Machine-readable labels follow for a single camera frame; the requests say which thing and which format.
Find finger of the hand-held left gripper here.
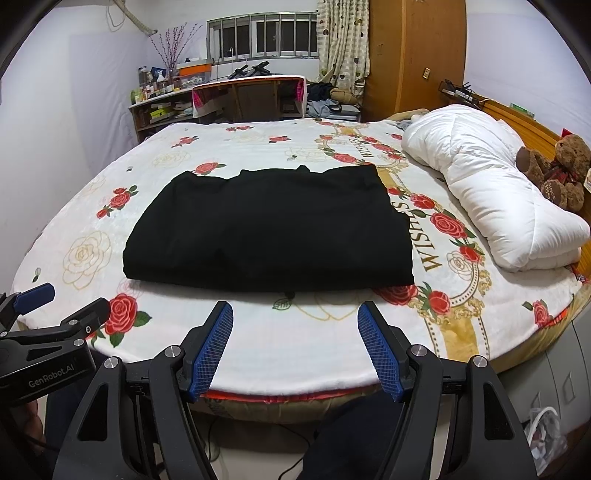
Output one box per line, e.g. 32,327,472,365
0,283,56,330
46,298,112,344

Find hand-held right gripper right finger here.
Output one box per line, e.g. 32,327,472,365
356,301,539,480

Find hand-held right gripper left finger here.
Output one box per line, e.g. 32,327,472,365
54,301,236,480

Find black garment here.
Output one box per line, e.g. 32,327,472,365
122,164,415,298

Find pile of dark clothes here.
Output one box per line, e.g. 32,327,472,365
305,82,363,121

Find person's left hand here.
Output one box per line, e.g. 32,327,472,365
18,401,47,444

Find rose-patterned bed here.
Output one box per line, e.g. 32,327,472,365
9,117,585,398

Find person's right leg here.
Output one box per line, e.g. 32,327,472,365
295,392,419,480

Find grey bed base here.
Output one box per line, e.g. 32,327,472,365
501,286,591,462

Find white plastic bag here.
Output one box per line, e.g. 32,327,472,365
526,406,568,478

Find white duvet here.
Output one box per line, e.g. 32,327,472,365
400,104,591,272

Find wooden shelf unit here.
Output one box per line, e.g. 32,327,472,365
128,88,197,144

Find tan pillow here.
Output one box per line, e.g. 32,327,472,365
385,108,430,125

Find row of bottles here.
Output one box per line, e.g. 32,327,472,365
134,65,183,103

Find brown teddy bear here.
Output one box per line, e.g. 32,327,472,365
515,134,591,214

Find orange lidded box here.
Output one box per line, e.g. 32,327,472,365
177,59,215,88

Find dark gadget pile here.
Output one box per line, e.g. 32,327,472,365
438,79,476,100

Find wooden headboard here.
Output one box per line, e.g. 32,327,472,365
475,95,591,153

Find wooden desk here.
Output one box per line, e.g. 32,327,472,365
191,74,309,124

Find black desk gadget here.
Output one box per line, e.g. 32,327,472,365
233,62,271,77

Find purple flower branches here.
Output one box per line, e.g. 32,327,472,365
148,23,204,77

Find wooden wardrobe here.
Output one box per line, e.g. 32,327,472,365
362,0,468,123

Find patterned curtain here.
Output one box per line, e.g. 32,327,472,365
318,0,372,93

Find barred window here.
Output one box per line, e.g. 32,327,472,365
206,13,320,63

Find black floor cable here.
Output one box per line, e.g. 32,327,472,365
203,413,319,480

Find white wrapped wall pipe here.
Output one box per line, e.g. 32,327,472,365
108,0,160,35

